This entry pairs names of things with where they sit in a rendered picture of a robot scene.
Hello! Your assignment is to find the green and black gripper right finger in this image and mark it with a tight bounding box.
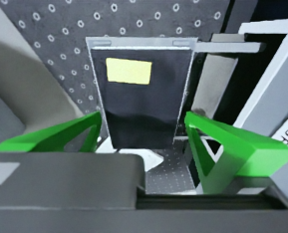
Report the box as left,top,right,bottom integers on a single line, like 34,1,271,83
184,112,288,194

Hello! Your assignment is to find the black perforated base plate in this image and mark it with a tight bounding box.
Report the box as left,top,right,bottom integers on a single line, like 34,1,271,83
0,0,230,194

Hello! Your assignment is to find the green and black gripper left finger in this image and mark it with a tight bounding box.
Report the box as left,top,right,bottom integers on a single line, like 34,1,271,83
0,111,103,152

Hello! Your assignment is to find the white flat plate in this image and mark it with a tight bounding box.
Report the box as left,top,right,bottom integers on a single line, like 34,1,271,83
95,137,163,171

